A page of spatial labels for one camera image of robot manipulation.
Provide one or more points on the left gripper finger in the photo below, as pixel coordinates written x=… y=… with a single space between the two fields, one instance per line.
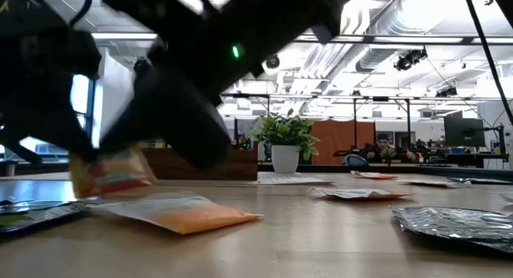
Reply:
x=78 y=139

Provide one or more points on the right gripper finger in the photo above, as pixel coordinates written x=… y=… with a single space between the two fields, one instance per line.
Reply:
x=136 y=122

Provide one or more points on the gold mango tea packet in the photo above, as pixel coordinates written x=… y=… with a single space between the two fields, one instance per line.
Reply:
x=112 y=176

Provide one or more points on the dark blackcurrant tea packet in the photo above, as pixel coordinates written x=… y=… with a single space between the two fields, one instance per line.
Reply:
x=457 y=226
x=44 y=216
x=487 y=181

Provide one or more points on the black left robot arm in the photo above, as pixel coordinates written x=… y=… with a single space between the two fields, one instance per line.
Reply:
x=32 y=9

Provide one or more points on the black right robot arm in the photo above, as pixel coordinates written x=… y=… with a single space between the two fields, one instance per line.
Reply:
x=280 y=21

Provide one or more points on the large window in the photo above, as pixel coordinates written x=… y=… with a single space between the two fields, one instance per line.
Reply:
x=80 y=93

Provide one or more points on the wooden three-compartment tray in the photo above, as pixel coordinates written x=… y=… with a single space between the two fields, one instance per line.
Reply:
x=240 y=168

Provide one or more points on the green plant in white pot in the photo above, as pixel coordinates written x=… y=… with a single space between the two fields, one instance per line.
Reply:
x=285 y=158

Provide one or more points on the black ceiling spotlight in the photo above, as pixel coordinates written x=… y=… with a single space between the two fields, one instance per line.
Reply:
x=272 y=61
x=447 y=91
x=409 y=59

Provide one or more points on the grey woven placemat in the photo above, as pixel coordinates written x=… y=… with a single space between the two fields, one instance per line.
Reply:
x=292 y=180

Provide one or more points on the orange partition panel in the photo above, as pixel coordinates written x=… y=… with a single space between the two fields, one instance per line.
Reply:
x=336 y=142

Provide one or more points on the dark blue chair back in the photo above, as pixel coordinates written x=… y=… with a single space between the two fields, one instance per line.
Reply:
x=354 y=160

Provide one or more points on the person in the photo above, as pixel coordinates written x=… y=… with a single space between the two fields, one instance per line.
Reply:
x=382 y=143

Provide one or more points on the small background plant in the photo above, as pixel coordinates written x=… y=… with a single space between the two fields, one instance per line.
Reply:
x=388 y=153

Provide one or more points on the LED light bar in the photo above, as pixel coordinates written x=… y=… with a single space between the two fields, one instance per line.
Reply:
x=401 y=40

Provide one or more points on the black computer monitor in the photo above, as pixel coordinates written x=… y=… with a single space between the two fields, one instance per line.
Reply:
x=464 y=131

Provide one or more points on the black background rig frame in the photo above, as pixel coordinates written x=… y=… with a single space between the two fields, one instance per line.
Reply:
x=248 y=95
x=380 y=98

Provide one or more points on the silver ventilation duct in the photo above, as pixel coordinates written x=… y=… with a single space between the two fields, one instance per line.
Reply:
x=384 y=25

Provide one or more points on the black aluminium rig frame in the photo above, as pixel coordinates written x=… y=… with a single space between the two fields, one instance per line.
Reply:
x=441 y=170

